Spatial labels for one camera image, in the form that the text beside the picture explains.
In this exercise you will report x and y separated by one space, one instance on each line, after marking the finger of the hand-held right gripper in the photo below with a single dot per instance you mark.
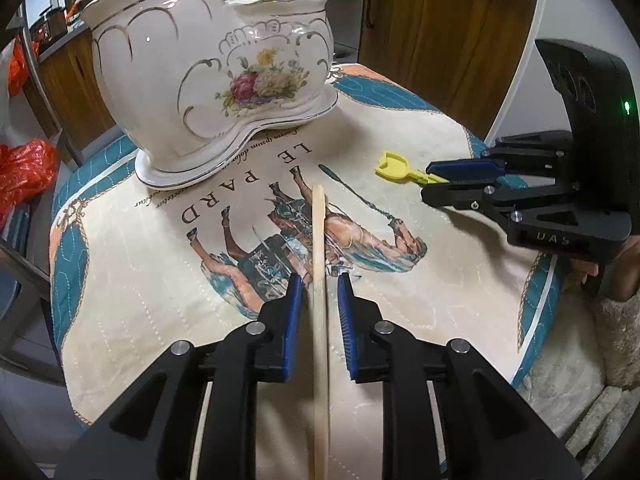
465 170
465 196

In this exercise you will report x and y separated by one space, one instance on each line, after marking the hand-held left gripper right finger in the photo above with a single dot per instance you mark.
346 330

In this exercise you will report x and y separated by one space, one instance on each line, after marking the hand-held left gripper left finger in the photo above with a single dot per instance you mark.
292 330

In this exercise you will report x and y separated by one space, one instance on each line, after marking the wooden chopstick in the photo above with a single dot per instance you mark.
320 310

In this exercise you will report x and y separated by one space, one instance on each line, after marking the yellow green plastic utensil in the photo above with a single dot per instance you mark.
395 166

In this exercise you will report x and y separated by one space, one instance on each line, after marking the white floral ceramic utensil holder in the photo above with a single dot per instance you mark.
175 85

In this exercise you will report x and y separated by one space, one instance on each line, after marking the person's right hand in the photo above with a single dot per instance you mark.
625 270

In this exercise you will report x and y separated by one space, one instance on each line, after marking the printed quilted mat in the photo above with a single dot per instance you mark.
150 285

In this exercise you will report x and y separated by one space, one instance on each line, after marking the white fluffy cloth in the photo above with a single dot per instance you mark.
565 410

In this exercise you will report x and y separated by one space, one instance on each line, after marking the metal shelf rack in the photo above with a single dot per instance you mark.
30 280

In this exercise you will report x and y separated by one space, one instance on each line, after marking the large red plastic bag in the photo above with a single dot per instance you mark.
25 175

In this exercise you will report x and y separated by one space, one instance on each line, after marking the wooden cabinet with countertop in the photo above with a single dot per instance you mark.
75 95

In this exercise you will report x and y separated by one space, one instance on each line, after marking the small red plastic bag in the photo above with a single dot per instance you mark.
20 67

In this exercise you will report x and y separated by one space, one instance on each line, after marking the dark rice cooker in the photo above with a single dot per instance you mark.
47 25

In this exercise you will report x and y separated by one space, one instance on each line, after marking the white curved frame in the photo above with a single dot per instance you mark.
520 60

